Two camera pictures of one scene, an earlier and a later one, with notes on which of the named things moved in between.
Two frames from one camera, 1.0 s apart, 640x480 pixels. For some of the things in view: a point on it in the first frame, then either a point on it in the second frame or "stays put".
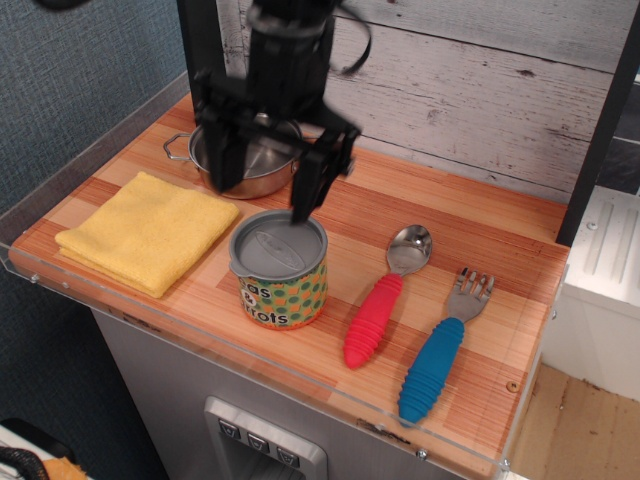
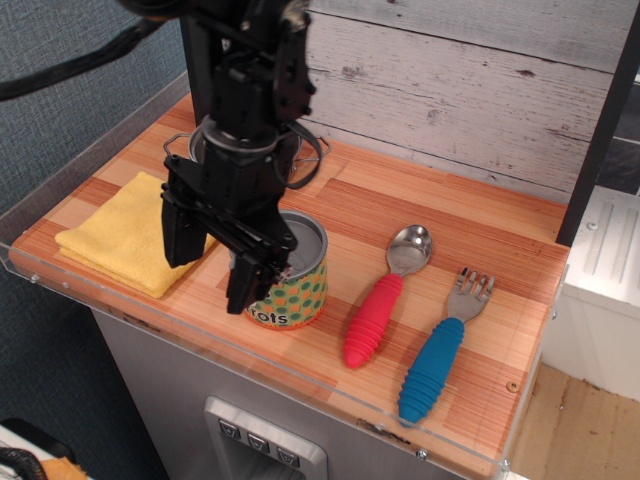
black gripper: (284, 99) → (239, 182)
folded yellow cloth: (144, 233) stays put
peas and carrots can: (282, 269) stays put
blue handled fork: (428, 375) stays put
